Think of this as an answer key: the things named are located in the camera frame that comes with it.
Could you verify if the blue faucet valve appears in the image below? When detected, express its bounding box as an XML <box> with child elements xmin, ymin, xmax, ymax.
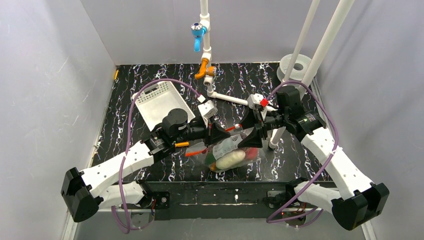
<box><xmin>190</xmin><ymin>22</ymin><xmax>208</xmax><ymax>52</ymax></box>

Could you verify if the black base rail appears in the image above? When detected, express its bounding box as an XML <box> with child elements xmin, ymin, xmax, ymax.
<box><xmin>143</xmin><ymin>181</ymin><xmax>286</xmax><ymax>221</ymax></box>

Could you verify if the fake red apple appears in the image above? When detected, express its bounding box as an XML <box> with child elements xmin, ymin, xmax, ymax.
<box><xmin>245</xmin><ymin>147</ymin><xmax>259</xmax><ymax>161</ymax></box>

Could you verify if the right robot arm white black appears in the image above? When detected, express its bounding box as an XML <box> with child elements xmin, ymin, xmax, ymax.
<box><xmin>238</xmin><ymin>85</ymin><xmax>390</xmax><ymax>231</ymax></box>

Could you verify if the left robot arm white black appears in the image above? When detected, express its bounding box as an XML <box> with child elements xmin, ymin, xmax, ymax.
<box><xmin>60</xmin><ymin>108</ymin><xmax>230</xmax><ymax>223</ymax></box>

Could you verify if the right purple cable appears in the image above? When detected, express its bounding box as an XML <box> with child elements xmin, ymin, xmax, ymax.
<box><xmin>265</xmin><ymin>79</ymin><xmax>340</xmax><ymax>228</ymax></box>

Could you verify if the white perforated plastic basket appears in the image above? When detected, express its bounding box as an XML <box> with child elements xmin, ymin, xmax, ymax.
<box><xmin>135</xmin><ymin>81</ymin><xmax>195</xmax><ymax>131</ymax></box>

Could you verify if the orange faucet valve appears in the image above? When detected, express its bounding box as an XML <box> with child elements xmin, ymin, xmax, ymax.
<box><xmin>194</xmin><ymin>58</ymin><xmax>217</xmax><ymax>80</ymax></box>

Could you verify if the yellow handled screwdriver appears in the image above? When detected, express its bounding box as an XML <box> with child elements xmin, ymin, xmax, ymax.
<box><xmin>174</xmin><ymin>141</ymin><xmax>190</xmax><ymax>148</ymax></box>

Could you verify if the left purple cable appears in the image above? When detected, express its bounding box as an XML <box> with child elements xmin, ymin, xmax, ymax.
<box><xmin>110</xmin><ymin>78</ymin><xmax>205</xmax><ymax>234</ymax></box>

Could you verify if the purple cable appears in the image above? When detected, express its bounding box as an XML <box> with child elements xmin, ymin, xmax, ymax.
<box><xmin>265</xmin><ymin>79</ymin><xmax>340</xmax><ymax>228</ymax></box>
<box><xmin>110</xmin><ymin>78</ymin><xmax>205</xmax><ymax>234</ymax></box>

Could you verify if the white filament spool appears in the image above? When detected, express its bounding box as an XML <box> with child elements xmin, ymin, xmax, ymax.
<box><xmin>276</xmin><ymin>54</ymin><xmax>312</xmax><ymax>82</ymax></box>

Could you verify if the clear zip top bag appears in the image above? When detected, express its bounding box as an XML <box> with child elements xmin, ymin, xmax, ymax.
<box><xmin>184</xmin><ymin>129</ymin><xmax>266</xmax><ymax>173</ymax></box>

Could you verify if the white PVC pipe frame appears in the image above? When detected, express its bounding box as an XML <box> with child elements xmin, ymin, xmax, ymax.
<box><xmin>198</xmin><ymin>0</ymin><xmax>356</xmax><ymax>150</ymax></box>

